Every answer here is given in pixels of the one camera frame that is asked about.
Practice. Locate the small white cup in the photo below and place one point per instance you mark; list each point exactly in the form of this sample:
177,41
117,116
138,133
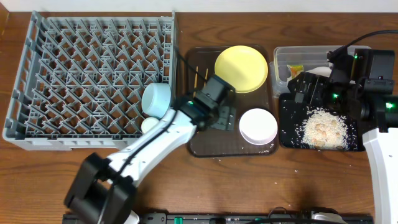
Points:
148,124

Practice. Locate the black waste tray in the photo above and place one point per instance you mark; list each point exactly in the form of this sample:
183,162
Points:
292,113

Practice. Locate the rice and peanut waste pile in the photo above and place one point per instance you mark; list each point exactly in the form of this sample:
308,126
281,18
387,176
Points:
323,130

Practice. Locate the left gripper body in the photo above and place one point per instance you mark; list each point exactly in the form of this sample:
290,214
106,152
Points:
226,117

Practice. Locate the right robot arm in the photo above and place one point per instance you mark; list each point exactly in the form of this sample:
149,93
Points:
370,102

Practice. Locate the yellow green snack wrapper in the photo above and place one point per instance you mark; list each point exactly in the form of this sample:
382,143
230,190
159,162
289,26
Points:
294,70

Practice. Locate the white pink bowl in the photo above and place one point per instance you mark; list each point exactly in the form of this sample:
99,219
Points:
258,126

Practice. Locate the blue bowl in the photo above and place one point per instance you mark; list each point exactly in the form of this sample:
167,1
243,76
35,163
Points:
156,99

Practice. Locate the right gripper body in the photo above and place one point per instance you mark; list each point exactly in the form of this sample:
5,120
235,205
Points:
323,94

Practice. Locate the white paper napkin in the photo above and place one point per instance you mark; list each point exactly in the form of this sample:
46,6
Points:
323,71

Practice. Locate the grey dish rack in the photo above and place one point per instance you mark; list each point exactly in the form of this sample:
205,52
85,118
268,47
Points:
80,80

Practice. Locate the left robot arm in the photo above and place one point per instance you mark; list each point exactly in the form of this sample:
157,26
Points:
104,189

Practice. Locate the black rail at table edge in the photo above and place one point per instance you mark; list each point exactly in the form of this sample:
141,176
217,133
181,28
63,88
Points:
315,213

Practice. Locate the clear plastic bin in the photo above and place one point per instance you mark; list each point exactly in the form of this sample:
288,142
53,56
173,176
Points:
309,57

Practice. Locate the yellow plate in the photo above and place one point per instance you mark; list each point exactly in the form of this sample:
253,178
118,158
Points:
243,67

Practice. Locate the brown serving tray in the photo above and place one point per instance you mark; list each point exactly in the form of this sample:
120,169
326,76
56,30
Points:
219,142

